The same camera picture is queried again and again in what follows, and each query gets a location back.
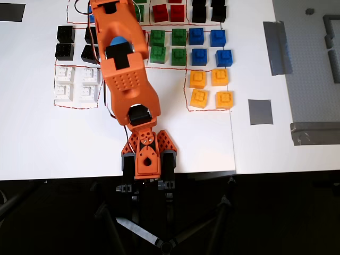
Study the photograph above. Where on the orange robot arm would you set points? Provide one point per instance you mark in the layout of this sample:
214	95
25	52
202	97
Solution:
127	87

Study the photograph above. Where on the red stacked brick block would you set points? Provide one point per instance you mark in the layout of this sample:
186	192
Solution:
160	13
144	34
177	12
175	1

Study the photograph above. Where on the black stacked brick block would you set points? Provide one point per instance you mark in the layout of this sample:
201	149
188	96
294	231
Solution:
65	34
89	54
64	51
199	14
217	2
218	14
89	34
199	2

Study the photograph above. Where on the green stacked brick block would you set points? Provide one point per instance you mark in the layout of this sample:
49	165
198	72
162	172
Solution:
178	36
140	1
140	13
157	37
178	57
158	54

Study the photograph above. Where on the blue stacked brick block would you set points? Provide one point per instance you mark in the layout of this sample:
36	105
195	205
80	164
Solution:
217	37
91	17
199	57
224	58
196	35

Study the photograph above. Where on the white stacked brick block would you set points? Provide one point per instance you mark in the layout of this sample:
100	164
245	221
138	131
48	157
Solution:
89	93
64	74
63	92
90	75

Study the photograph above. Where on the yellow stacked brick block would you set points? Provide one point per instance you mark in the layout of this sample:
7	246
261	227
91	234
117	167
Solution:
199	98
224	100
197	79
220	77

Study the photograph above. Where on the grey tape square marker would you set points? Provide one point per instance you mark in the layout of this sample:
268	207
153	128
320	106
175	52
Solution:
260	111

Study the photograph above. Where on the black tape patch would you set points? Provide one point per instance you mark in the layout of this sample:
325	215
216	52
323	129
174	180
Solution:
12	12

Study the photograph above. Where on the grey black table clamp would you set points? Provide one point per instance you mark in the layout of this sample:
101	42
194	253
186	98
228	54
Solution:
168	167
128	170

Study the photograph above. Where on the long grey tape strip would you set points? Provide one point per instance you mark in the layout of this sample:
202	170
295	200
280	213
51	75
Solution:
314	132
277	47

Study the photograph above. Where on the grey studded baseplate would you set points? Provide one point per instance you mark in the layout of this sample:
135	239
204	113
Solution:
305	87

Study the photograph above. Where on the small dark grey brick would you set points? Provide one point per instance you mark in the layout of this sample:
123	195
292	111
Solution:
309	11

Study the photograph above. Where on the black diagonal bar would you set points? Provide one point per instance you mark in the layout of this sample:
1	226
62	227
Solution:
13	202

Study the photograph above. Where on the short grey brick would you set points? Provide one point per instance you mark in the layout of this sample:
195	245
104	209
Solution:
329	42

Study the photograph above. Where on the grey angled brick wall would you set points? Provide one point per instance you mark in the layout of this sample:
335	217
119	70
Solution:
328	26

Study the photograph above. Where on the black camera tripod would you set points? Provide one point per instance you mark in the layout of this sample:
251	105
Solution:
165	245

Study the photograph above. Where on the long grey brick wall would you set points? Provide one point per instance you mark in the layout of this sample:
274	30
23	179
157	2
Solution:
334	66

